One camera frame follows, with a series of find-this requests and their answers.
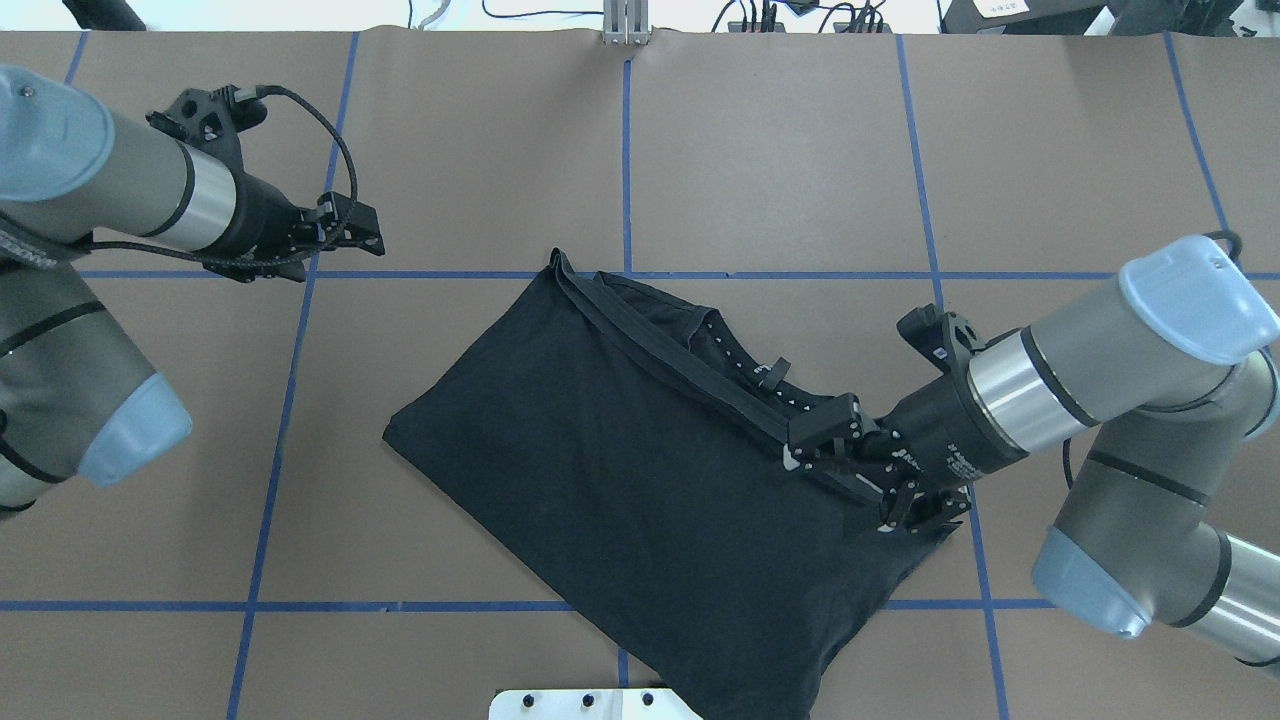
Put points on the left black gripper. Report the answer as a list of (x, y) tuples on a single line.
[(264, 220)]

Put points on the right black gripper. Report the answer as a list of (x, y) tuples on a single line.
[(938, 436)]

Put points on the black graphic t-shirt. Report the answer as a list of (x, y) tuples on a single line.
[(623, 445)]

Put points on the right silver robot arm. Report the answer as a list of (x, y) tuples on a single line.
[(1169, 364)]

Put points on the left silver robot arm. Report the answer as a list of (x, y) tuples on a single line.
[(80, 399)]

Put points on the aluminium frame post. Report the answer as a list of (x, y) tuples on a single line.
[(626, 22)]

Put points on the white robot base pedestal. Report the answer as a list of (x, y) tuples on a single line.
[(590, 703)]

